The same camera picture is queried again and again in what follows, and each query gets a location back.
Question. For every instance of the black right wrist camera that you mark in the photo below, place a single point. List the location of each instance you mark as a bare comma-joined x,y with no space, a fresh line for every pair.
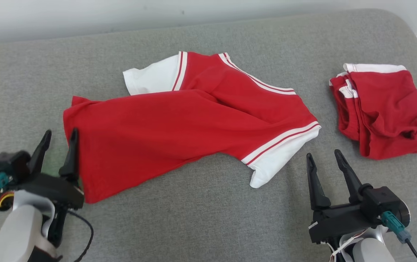
381,202

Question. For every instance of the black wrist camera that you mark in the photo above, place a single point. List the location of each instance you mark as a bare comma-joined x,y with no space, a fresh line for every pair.
381,202
8,165

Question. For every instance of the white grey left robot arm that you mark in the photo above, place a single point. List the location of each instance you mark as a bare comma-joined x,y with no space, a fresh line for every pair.
15,233

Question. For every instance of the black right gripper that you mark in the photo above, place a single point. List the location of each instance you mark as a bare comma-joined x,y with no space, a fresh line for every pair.
339,222

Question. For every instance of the red shorts with white trim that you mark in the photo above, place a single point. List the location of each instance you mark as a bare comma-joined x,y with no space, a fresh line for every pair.
386,109

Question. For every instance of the red jersey with white sleeves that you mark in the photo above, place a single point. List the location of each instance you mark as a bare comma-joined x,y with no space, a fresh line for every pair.
157,131

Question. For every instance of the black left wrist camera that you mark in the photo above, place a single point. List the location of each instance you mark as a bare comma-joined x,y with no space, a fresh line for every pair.
8,165

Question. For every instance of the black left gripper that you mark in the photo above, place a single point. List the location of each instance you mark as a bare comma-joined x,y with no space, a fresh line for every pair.
59,191

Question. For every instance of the grey fabric panel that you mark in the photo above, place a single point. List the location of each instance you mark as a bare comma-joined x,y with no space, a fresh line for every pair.
208,225

